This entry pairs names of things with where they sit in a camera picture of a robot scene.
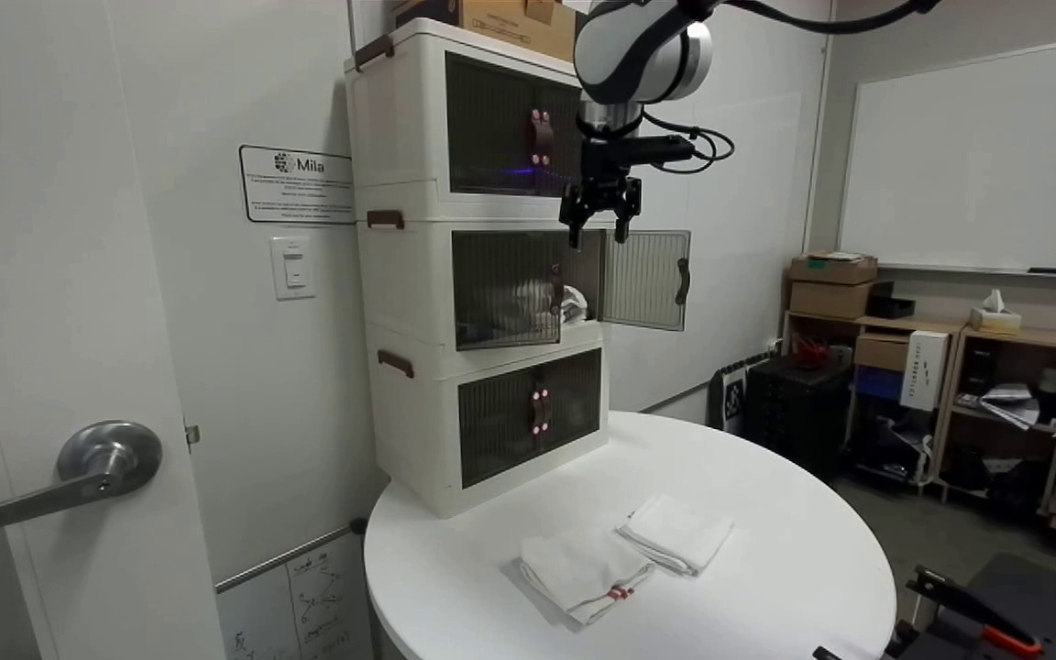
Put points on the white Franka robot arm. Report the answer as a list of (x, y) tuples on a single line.
[(643, 52)]

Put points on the tissue box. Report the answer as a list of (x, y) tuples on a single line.
[(996, 316)]

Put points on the white folded towel blue mark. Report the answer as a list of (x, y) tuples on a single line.
[(676, 534)]

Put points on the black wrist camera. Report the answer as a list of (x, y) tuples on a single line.
[(662, 149)]

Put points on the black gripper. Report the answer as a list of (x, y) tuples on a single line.
[(611, 167)]

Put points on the white room door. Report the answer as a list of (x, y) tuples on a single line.
[(65, 307)]

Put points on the metal door latch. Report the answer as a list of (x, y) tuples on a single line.
[(193, 432)]

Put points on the brown cardboard box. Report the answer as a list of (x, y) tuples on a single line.
[(503, 21)]

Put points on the white folded towel red mark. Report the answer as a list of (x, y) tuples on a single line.
[(575, 569)]

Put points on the white upright box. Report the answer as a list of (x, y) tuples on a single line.
[(925, 369)]

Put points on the black storage crate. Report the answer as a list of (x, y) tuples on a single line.
[(799, 408)]

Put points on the closed cardboard box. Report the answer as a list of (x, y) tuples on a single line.
[(828, 292)]

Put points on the small low whiteboard panel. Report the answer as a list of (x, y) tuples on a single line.
[(293, 597)]

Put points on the white light switch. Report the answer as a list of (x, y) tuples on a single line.
[(293, 264)]

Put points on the white wall sign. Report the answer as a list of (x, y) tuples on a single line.
[(293, 186)]

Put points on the white stacked storage cabinet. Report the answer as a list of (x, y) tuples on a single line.
[(403, 122)]

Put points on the black white checker board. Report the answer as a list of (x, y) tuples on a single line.
[(739, 388)]

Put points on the white wall whiteboard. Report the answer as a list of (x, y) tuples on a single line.
[(980, 157)]

